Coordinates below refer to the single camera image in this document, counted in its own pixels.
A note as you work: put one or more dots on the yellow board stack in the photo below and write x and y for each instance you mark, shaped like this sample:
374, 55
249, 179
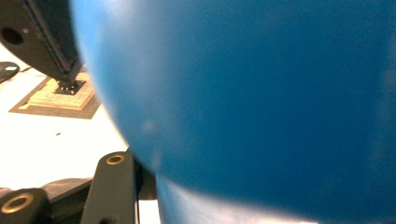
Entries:
59, 101

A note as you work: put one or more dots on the blue bottle with white cap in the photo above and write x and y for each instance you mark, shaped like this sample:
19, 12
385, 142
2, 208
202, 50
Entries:
249, 102

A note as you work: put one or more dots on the brown flat mat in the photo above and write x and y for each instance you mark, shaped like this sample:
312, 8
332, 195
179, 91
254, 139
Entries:
77, 112

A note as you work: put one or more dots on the white paper sheet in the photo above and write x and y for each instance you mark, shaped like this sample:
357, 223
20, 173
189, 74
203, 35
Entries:
46, 149

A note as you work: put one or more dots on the dark round object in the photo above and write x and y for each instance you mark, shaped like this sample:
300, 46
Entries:
7, 71

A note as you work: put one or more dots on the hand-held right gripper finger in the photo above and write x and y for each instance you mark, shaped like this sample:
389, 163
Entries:
145, 183

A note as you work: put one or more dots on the small black base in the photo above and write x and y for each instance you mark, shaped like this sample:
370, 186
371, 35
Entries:
71, 89

